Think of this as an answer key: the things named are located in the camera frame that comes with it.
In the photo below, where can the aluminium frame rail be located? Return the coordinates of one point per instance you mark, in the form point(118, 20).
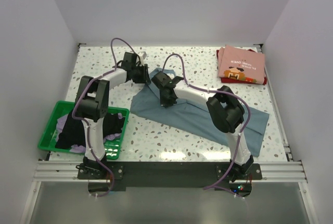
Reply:
point(65, 171)

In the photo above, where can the black garment in basket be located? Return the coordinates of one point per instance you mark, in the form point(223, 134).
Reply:
point(112, 125)

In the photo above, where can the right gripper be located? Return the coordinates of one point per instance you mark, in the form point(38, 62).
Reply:
point(165, 103)

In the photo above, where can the red folded t-shirt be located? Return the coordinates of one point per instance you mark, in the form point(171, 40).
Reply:
point(257, 80)

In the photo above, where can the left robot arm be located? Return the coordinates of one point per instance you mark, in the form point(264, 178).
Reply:
point(91, 104)

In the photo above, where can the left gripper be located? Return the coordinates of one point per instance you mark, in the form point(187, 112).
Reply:
point(142, 79)

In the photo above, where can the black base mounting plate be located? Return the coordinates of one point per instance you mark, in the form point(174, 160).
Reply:
point(152, 175)

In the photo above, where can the blue t-shirt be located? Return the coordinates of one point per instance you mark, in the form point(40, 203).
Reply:
point(195, 118)

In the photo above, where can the lavender garment in basket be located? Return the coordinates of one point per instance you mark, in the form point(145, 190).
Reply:
point(112, 137)

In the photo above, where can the green plastic basket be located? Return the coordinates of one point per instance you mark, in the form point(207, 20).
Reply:
point(51, 132)

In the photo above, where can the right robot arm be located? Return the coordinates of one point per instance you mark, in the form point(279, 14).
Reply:
point(228, 115)

